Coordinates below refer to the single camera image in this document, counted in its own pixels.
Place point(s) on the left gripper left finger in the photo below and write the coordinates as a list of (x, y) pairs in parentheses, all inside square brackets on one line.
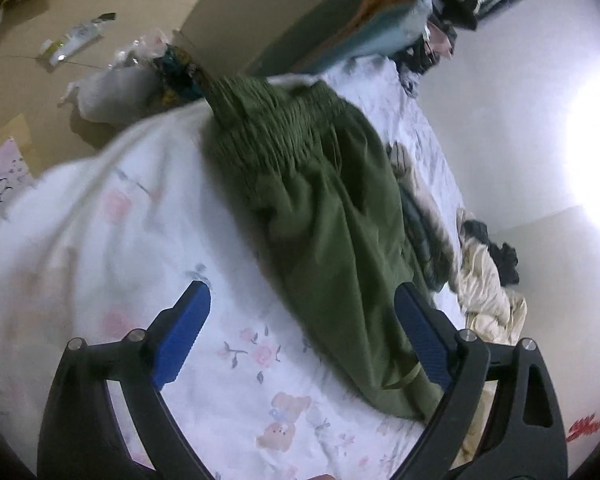
[(80, 437)]

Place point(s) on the green pants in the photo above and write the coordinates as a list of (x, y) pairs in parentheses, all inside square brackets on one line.
[(312, 169)]

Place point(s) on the cream crumpled blanket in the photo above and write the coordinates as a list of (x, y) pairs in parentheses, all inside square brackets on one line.
[(495, 313)]

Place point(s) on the white floral bed sheet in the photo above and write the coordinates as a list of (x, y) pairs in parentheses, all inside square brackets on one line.
[(99, 246)]

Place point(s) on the folded beige and teal clothes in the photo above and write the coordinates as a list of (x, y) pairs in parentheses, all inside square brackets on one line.
[(423, 222)]

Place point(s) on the white plastic bag on floor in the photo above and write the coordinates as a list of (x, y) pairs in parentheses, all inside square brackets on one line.
[(121, 93)]

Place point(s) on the white tube package on floor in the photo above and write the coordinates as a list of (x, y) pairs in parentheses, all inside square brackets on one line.
[(56, 51)]

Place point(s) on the teal bed headboard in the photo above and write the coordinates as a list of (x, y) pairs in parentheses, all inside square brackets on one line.
[(336, 30)]

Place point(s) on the dark clothes near wall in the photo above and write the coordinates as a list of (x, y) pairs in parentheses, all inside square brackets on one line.
[(504, 256)]

